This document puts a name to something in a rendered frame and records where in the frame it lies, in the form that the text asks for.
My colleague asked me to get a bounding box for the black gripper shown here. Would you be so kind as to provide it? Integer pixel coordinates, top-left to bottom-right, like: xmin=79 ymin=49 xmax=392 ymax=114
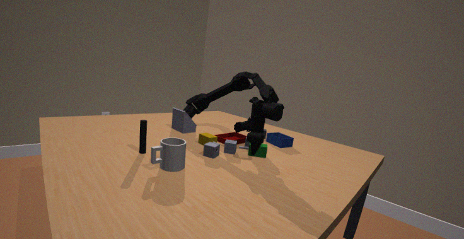
xmin=246 ymin=115 xmax=265 ymax=155

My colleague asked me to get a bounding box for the green block with grey pin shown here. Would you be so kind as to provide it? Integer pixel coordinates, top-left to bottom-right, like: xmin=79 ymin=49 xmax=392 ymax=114
xmin=239 ymin=143 xmax=267 ymax=158

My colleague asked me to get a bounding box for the blue open bin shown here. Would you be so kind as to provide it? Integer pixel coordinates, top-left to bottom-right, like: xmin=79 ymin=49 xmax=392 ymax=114
xmin=265 ymin=132 xmax=294 ymax=148

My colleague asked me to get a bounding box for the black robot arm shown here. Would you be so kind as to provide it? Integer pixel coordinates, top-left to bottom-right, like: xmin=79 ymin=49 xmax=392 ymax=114
xmin=183 ymin=71 xmax=284 ymax=133

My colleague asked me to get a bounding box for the black cylinder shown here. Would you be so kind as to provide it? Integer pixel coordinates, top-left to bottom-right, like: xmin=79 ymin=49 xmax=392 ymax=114
xmin=139 ymin=120 xmax=148 ymax=154

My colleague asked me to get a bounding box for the red tray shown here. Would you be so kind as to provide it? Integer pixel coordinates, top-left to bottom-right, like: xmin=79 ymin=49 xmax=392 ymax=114
xmin=215 ymin=132 xmax=247 ymax=144

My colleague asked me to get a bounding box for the grey mug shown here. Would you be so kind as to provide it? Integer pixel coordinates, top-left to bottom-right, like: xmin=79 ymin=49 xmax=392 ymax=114
xmin=151 ymin=137 xmax=186 ymax=172

